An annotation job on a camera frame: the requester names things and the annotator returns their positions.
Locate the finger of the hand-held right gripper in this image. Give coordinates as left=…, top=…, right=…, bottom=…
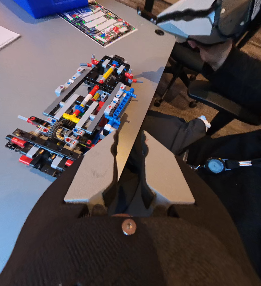
left=156, top=0, right=218, bottom=23
left=157, top=11, right=216, bottom=39

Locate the colourful sticker sheet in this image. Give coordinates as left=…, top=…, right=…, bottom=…
left=59, top=0, right=138, bottom=48

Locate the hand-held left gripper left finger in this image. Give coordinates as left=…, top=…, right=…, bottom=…
left=64, top=130, right=120, bottom=206

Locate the black lanyard strap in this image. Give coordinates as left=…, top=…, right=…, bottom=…
left=224, top=156, right=261, bottom=171

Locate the black office chair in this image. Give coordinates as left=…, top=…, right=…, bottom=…
left=154, top=43, right=261, bottom=137

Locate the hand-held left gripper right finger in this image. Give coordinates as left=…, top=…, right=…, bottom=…
left=140, top=130, right=196, bottom=209

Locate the round badge reel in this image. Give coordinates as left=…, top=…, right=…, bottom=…
left=205, top=157, right=226, bottom=174

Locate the black metal bracket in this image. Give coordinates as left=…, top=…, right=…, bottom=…
left=137, top=0, right=158, bottom=24

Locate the blue plastic bin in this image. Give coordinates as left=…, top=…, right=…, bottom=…
left=12, top=0, right=89, bottom=20

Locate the toy brick car chassis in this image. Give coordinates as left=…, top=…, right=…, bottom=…
left=5, top=54, right=144, bottom=178

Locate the person's right hand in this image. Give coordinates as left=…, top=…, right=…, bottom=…
left=187, top=40, right=233, bottom=71

